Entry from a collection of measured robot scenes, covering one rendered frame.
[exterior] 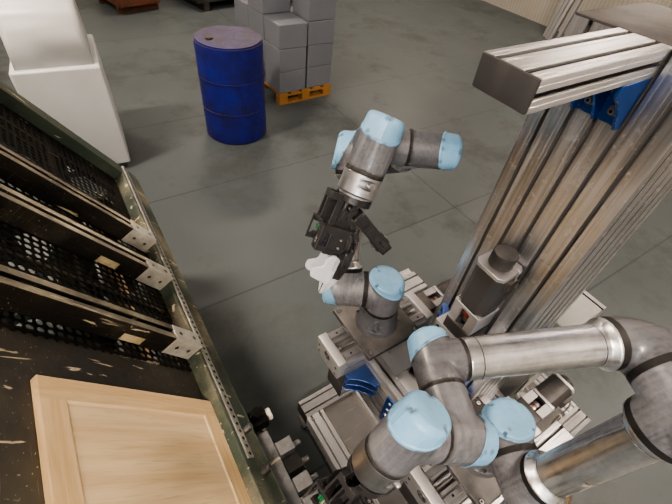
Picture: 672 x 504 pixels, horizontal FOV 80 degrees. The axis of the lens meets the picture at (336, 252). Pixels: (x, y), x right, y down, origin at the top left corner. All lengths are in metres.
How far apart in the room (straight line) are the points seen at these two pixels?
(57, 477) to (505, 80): 0.97
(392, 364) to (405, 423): 0.89
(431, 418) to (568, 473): 0.48
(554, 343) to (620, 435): 0.21
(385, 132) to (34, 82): 3.21
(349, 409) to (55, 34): 3.11
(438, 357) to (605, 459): 0.38
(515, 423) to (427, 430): 0.57
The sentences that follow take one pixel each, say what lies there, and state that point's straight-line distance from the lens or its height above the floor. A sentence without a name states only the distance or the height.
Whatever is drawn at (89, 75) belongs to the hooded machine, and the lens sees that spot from 3.67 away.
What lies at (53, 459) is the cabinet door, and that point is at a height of 1.36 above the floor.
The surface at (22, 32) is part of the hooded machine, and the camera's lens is 3.68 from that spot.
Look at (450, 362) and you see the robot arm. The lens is 0.71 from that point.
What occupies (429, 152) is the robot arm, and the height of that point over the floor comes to 1.78.
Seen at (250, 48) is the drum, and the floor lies 0.89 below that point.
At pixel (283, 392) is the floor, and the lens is 2.42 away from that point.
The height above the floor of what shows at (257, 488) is 0.90.
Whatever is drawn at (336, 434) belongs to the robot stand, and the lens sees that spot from 2.10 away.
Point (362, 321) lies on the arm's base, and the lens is 1.37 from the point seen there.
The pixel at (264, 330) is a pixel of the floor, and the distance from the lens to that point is 2.62.
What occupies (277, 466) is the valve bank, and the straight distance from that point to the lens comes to 1.52.
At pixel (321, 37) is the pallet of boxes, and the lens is 4.94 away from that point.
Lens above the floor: 2.20
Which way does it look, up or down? 46 degrees down
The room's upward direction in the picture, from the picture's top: 7 degrees clockwise
